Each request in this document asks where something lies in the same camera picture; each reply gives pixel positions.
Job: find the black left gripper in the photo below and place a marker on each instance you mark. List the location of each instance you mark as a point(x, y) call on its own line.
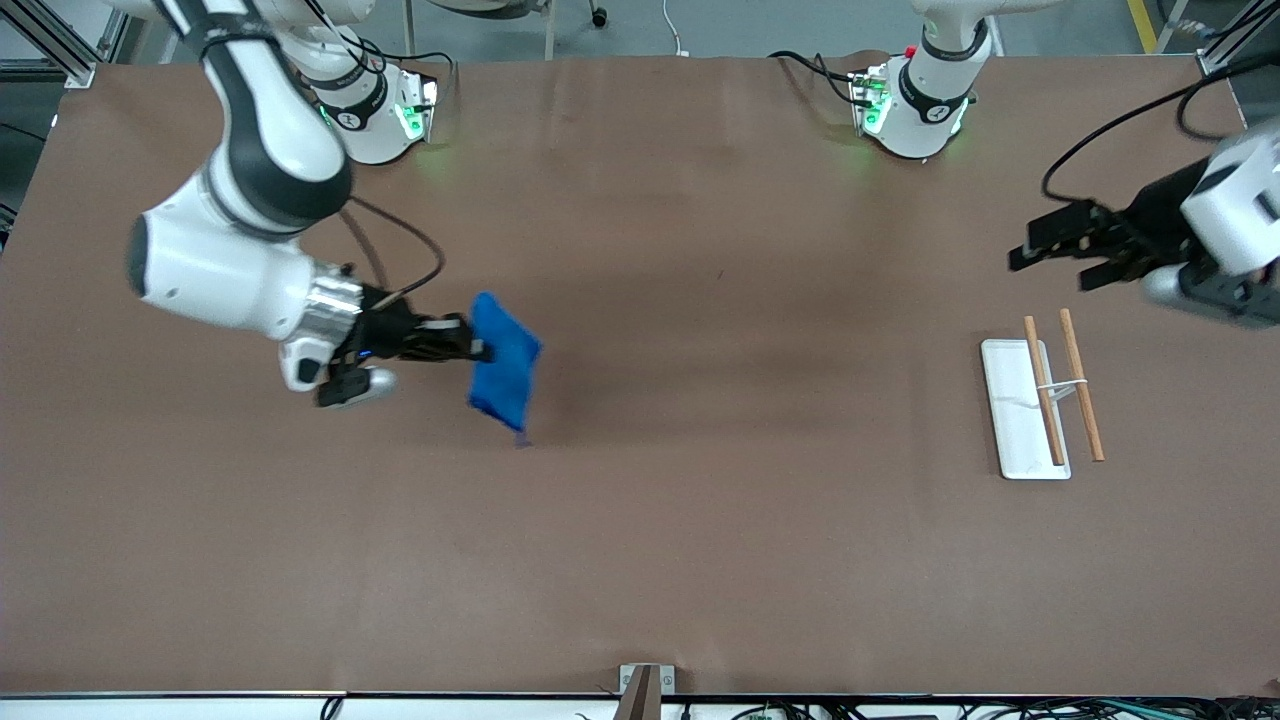
point(1153, 222)

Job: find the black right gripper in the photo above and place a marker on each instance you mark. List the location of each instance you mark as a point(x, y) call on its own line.
point(388, 326)

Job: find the blue towel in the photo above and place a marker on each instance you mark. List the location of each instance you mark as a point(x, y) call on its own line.
point(505, 360)

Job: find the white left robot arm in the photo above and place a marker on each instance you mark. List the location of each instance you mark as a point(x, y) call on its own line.
point(930, 100)

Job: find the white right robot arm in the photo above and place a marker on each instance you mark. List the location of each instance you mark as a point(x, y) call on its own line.
point(250, 130)

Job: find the white rack base tray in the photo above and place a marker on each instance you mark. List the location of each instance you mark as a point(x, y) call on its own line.
point(1015, 420)

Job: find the base connector box green light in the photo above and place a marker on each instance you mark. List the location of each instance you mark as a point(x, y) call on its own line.
point(870, 100)
point(415, 110)

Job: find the aluminium frame post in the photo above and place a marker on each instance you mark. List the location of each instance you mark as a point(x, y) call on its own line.
point(1225, 45)
point(50, 45)

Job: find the metal stool frame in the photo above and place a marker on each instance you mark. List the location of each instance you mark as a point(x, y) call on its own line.
point(550, 30)

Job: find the metal table edge bracket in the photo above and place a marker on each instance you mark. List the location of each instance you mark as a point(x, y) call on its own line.
point(646, 690)

